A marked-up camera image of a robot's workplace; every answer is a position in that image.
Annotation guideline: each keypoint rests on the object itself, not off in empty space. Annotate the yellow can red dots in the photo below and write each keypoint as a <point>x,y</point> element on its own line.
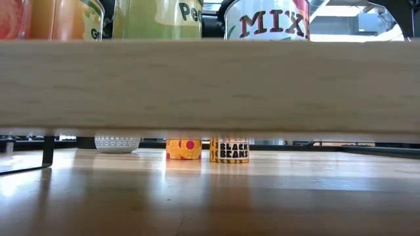
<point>183,150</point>

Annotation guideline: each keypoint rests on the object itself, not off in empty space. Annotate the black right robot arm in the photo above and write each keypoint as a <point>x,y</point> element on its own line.
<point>408,16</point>

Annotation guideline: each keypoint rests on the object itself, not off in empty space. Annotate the small succulent white pot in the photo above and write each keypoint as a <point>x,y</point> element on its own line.
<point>117,145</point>

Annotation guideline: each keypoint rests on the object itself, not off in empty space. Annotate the wooden shelf black metal frame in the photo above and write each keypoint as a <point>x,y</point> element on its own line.
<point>210,88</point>

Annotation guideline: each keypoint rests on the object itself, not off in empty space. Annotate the mixed vegetables can white label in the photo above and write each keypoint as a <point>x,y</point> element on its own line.
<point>272,10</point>

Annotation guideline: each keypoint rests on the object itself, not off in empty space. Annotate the black beans can yellow label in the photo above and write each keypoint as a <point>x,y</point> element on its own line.
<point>229,150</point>

